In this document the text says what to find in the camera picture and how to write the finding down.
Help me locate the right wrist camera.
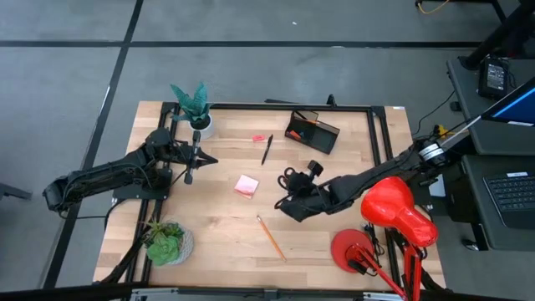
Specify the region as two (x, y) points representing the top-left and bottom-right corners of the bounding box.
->
(306, 159), (326, 180)

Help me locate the pink sticky note pad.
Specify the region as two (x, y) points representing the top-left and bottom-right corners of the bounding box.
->
(233, 174), (261, 201)

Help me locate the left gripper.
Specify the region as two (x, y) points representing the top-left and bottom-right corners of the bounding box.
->
(179, 130), (220, 174)

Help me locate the black lamp cable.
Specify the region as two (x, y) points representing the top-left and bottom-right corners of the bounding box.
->
(362, 223), (386, 268)

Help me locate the white monitor rod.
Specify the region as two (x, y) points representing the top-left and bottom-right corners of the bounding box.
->
(441, 115), (482, 147)

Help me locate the black desk cable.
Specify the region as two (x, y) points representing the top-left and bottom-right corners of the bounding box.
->
(411, 89), (457, 139)

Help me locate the black mesh desk organizer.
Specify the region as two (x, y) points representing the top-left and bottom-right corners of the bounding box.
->
(284, 110), (341, 156)

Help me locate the black power adapter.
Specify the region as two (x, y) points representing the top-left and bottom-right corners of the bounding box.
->
(477, 57), (511, 101)

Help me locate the black laptop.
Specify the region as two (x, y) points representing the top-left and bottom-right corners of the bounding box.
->
(482, 170), (535, 231)

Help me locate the yellow cable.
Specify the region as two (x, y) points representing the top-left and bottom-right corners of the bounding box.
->
(415, 0), (451, 15)

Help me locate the red desk lamp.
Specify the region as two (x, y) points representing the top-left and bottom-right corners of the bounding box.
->
(329, 175), (440, 301)

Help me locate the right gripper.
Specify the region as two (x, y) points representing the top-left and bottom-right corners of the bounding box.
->
(273, 170), (336, 223)

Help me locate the monitor with blue screen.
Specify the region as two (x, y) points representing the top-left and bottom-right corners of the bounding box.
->
(480, 77), (535, 128)

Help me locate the snake plant in white pot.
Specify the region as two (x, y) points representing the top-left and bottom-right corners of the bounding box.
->
(169, 80), (217, 140)

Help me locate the black stand leg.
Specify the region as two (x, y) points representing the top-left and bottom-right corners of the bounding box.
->
(0, 182), (33, 202)

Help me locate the black pen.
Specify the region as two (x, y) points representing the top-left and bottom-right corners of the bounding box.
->
(261, 134), (275, 166)

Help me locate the black table frame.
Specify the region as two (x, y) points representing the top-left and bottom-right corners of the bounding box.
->
(98, 99), (445, 293)

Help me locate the green succulent in pot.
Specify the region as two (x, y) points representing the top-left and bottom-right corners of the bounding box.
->
(140, 218), (196, 268)

